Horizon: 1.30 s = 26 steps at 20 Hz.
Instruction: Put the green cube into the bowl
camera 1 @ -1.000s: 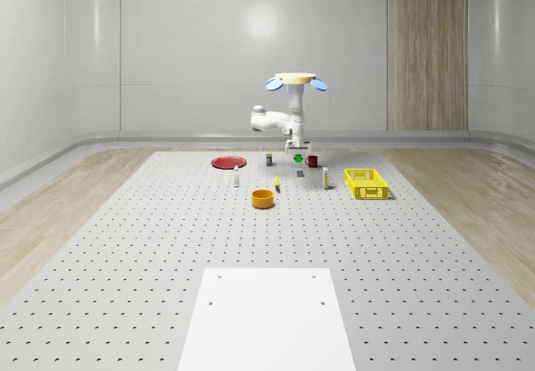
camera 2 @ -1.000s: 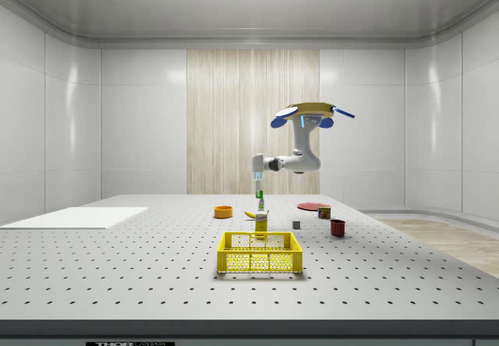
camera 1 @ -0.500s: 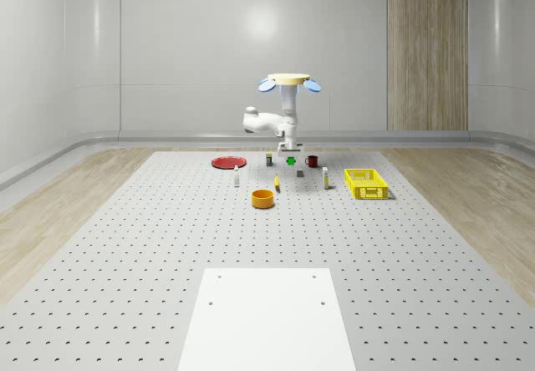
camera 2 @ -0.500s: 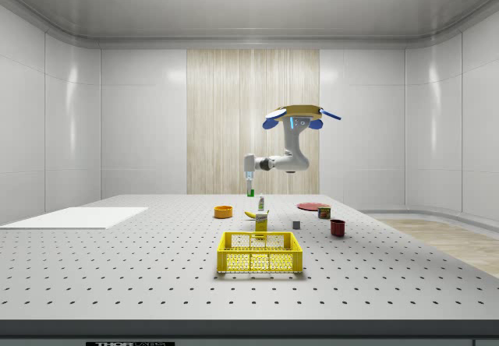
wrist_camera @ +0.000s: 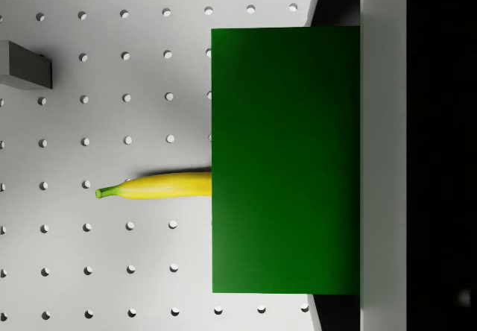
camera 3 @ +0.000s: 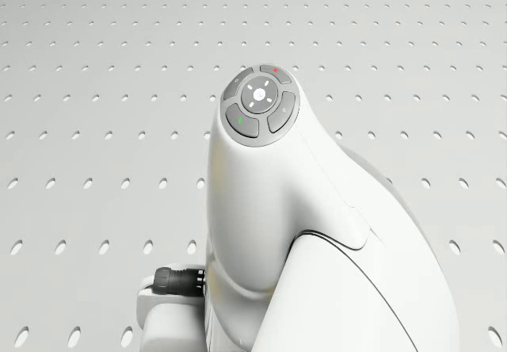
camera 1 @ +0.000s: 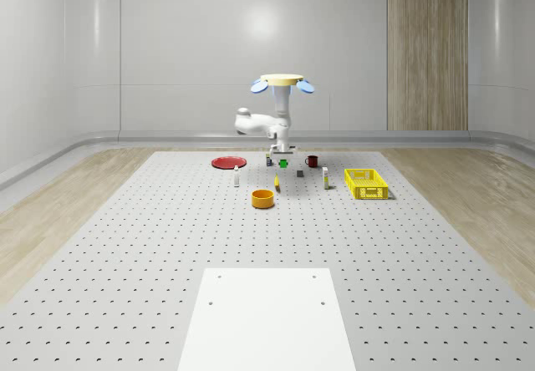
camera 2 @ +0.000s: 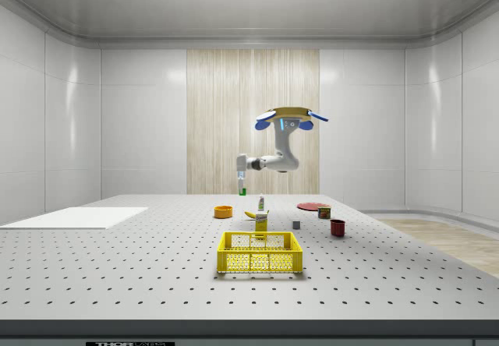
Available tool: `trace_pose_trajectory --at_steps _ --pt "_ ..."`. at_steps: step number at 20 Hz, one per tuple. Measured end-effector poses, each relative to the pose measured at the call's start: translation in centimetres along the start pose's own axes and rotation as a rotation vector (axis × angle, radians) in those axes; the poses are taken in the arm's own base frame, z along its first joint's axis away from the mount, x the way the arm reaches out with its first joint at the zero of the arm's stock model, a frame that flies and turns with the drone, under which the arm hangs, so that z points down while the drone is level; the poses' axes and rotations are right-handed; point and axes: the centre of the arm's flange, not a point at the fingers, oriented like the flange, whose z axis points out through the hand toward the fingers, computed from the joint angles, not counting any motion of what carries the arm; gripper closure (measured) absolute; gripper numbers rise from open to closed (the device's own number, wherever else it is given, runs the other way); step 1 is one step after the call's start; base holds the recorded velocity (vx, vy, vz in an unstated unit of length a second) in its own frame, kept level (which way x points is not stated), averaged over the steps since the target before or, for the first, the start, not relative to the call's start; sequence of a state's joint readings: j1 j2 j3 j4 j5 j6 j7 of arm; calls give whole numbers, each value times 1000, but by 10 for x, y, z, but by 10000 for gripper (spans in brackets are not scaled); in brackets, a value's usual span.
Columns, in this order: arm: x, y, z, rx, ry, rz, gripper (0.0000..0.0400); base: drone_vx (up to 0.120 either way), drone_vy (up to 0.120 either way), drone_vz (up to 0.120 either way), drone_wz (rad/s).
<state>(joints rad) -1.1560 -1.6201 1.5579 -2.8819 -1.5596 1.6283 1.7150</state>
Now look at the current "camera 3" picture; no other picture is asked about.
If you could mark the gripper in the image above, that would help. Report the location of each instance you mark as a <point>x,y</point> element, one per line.
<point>170,316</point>

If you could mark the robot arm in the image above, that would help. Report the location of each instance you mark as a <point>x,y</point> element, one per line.
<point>317,225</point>

